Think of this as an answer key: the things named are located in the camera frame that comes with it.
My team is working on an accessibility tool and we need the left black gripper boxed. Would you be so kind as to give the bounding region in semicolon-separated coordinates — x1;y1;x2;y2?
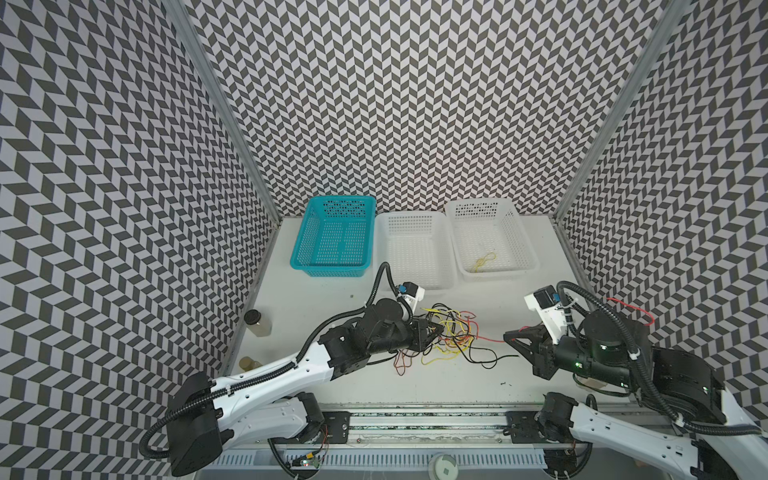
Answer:
366;313;444;352

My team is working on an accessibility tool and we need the cable bundle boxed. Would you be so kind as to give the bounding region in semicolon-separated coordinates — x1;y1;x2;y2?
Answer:
392;301;520;377

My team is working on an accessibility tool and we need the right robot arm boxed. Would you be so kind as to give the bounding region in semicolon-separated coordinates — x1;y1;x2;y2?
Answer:
503;281;767;479

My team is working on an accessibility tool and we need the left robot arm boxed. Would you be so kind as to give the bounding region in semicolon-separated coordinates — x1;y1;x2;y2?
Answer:
139;262;444;477

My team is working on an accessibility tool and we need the middle white plastic basket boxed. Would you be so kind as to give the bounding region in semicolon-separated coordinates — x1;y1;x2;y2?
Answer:
373;211;457;292

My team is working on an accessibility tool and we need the white plastic basket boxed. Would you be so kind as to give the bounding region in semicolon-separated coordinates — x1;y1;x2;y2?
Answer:
373;211;457;292
444;198;539;282

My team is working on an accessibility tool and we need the right white plastic basket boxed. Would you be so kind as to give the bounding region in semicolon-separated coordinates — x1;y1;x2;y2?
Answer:
444;198;539;282

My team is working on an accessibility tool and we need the teal plastic basket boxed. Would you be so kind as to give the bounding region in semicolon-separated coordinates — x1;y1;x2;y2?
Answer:
290;196;376;278

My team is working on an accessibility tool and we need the round white knob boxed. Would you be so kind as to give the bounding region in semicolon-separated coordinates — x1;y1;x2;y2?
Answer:
428;453;459;480

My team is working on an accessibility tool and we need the black cap jar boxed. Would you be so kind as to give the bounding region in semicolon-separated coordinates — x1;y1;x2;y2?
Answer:
243;309;272;337

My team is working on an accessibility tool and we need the yellow liquid bottle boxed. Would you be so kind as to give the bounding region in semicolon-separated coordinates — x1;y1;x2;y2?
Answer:
238;356;262;372

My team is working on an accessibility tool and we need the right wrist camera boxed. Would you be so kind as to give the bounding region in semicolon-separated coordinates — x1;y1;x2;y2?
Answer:
524;285;573;345

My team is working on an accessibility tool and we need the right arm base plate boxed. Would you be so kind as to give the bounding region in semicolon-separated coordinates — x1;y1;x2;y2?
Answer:
503;410;548;444

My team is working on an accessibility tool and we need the aluminium front rail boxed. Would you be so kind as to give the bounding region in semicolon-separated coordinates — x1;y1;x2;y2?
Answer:
197;404;673;448

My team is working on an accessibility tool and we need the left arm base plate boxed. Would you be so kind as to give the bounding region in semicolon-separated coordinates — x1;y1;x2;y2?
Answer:
317;411;352;445

